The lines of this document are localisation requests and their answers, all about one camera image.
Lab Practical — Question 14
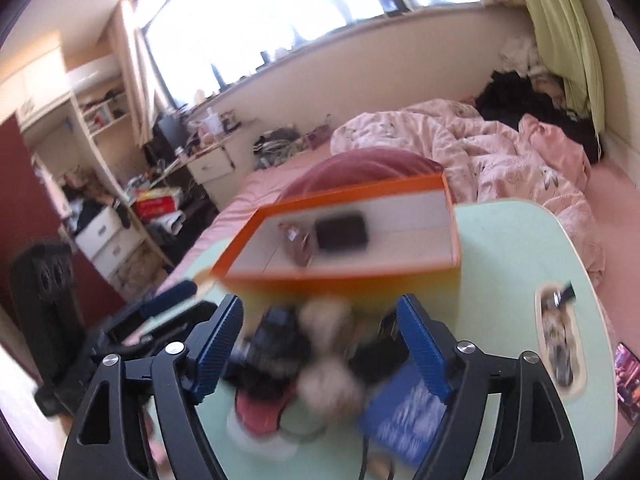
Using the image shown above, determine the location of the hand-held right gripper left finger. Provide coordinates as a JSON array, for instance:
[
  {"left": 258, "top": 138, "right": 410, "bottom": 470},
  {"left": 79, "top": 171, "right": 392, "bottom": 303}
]
[{"left": 57, "top": 294, "right": 246, "bottom": 480}]

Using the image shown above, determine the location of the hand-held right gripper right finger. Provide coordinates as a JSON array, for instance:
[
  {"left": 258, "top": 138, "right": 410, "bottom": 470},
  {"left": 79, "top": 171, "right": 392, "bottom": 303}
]
[{"left": 395, "top": 294, "right": 586, "bottom": 480}]

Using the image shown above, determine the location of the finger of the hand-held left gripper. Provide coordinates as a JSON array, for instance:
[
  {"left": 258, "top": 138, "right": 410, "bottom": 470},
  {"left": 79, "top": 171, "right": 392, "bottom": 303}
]
[{"left": 107, "top": 280, "right": 198, "bottom": 328}]

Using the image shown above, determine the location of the blue packet with white text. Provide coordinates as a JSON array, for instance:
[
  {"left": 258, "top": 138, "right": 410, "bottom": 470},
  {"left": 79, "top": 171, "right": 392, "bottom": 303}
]
[{"left": 357, "top": 360, "right": 451, "bottom": 466}]

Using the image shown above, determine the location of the orange cardboard box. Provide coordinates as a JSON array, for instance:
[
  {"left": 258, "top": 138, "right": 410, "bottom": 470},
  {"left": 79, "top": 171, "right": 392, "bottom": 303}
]
[{"left": 212, "top": 172, "right": 461, "bottom": 311}]

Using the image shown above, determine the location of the black case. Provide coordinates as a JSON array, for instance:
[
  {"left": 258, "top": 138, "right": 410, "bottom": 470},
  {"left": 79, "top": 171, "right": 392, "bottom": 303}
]
[{"left": 315, "top": 214, "right": 371, "bottom": 252}]

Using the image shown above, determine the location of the light green desktop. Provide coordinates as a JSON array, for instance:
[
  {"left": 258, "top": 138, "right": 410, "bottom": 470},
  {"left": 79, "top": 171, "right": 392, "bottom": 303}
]
[{"left": 145, "top": 200, "right": 618, "bottom": 480}]

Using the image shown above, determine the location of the black pouch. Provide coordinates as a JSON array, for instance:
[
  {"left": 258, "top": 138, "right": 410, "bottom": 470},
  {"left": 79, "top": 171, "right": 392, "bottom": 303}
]
[{"left": 350, "top": 310, "right": 412, "bottom": 387}]

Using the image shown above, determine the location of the black speaker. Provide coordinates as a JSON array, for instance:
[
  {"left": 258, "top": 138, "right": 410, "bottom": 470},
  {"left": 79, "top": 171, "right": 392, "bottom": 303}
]
[{"left": 9, "top": 240, "right": 87, "bottom": 386}]

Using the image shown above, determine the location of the red and white round item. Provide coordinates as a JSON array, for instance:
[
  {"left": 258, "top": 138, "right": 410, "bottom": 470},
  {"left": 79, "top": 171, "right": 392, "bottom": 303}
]
[{"left": 234, "top": 375, "right": 297, "bottom": 437}]

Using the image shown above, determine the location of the white drawer cabinet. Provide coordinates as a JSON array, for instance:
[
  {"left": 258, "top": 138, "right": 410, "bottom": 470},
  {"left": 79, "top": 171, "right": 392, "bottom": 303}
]
[{"left": 75, "top": 205, "right": 153, "bottom": 288}]

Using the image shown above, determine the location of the red cardboard box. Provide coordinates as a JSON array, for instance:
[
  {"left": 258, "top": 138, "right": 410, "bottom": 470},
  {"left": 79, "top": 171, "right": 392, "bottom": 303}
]
[{"left": 135, "top": 187, "right": 184, "bottom": 221}]

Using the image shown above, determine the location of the beige fluffy pompom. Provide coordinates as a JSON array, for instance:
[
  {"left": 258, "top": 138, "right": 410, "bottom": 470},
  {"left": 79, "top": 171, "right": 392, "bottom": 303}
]
[
  {"left": 300, "top": 297, "right": 362, "bottom": 337},
  {"left": 299, "top": 362, "right": 368, "bottom": 422}
]

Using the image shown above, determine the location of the small brown box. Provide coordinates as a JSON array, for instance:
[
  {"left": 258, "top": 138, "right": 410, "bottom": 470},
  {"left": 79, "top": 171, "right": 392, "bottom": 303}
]
[{"left": 279, "top": 222, "right": 317, "bottom": 267}]

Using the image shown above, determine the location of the pink bed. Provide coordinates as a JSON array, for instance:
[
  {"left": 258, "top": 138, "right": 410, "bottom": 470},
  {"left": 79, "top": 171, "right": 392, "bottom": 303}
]
[{"left": 155, "top": 140, "right": 640, "bottom": 351}]

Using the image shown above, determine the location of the white desk with drawer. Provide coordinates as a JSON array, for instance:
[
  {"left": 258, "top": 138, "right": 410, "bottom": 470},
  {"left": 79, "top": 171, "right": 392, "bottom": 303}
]
[{"left": 186, "top": 142, "right": 237, "bottom": 187}]

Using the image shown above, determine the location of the metal binder clip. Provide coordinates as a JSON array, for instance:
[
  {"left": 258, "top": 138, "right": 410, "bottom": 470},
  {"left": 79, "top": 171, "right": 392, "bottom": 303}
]
[{"left": 547, "top": 282, "right": 576, "bottom": 308}]

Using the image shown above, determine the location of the black monitor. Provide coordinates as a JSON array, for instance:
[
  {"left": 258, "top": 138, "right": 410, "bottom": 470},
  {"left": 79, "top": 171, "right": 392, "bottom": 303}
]
[{"left": 152, "top": 110, "right": 189, "bottom": 161}]

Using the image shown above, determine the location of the mixed clothes pile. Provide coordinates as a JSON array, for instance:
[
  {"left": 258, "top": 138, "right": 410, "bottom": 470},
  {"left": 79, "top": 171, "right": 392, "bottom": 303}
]
[{"left": 252, "top": 127, "right": 307, "bottom": 168}]

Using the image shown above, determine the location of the dark pink pillow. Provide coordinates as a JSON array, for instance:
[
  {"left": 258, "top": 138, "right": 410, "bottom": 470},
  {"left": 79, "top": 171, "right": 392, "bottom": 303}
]
[{"left": 280, "top": 152, "right": 443, "bottom": 206}]

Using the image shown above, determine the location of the pink floral quilt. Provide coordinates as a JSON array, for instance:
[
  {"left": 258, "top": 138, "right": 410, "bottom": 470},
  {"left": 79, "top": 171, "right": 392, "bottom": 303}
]
[{"left": 330, "top": 100, "right": 608, "bottom": 281}]

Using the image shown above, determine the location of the dark printed booklet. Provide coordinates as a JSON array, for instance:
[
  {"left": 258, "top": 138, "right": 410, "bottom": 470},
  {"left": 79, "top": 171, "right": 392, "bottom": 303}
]
[{"left": 615, "top": 342, "right": 640, "bottom": 406}]

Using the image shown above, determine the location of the beige curtain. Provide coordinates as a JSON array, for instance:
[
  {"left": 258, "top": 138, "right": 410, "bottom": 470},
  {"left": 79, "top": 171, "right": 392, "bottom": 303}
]
[{"left": 111, "top": 0, "right": 162, "bottom": 147}]

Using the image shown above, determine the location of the black clothing pile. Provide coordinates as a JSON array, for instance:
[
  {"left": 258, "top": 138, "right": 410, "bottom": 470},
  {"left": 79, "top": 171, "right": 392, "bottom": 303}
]
[{"left": 475, "top": 70, "right": 603, "bottom": 163}]

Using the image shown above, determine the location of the window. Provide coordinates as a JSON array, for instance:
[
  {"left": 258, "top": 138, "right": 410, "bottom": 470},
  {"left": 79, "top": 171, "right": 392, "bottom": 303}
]
[{"left": 135, "top": 0, "right": 501, "bottom": 106}]

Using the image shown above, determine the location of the light green curtain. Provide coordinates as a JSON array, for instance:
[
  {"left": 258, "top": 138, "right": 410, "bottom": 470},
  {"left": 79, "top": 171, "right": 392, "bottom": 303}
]
[{"left": 510, "top": 0, "right": 608, "bottom": 131}]

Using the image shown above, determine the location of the black cable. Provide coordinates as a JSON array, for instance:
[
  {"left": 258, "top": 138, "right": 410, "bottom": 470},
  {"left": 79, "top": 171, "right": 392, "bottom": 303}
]
[{"left": 356, "top": 432, "right": 397, "bottom": 480}]

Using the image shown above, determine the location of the wall shelf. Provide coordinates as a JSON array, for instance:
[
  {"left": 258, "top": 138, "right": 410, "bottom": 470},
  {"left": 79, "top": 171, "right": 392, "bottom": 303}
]
[{"left": 65, "top": 60, "right": 135, "bottom": 137}]

